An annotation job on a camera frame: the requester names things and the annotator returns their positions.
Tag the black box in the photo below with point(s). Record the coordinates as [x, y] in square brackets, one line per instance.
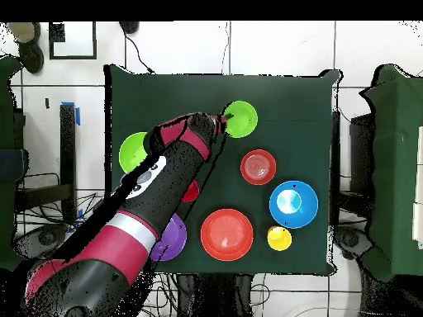
[362, 155]

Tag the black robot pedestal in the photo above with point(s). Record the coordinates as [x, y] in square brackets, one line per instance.
[214, 297]

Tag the small orange bowl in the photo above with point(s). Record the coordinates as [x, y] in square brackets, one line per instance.
[258, 166]

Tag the large green bowl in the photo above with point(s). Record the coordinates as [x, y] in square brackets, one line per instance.
[132, 153]

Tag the green cloth side table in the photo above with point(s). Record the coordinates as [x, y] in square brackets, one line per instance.
[6, 214]
[396, 165]

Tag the blue bowl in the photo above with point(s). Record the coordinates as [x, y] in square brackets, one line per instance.
[294, 214]

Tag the large purple bowl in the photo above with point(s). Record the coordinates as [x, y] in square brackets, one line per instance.
[173, 237]

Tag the dark green tablecloth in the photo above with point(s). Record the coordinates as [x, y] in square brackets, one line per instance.
[281, 109]

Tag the red cup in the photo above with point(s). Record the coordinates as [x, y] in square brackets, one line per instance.
[192, 193]

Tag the black square floor frame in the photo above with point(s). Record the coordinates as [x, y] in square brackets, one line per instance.
[72, 57]

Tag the black office chair base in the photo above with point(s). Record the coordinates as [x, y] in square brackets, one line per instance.
[43, 239]

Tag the small green bowl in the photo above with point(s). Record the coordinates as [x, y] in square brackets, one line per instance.
[244, 120]

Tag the person's leg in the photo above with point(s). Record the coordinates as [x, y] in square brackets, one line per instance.
[23, 31]

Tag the large orange bowl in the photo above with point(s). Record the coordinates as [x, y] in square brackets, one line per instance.
[226, 234]

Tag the yellow cup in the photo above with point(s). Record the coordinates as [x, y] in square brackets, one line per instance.
[279, 239]

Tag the black metal stand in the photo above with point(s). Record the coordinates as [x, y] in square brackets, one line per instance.
[67, 148]

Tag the person's shoe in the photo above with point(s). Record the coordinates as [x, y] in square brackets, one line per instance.
[129, 27]
[31, 57]

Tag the blue tape strip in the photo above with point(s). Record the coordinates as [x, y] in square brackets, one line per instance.
[78, 117]

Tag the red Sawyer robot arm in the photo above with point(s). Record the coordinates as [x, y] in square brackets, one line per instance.
[125, 244]

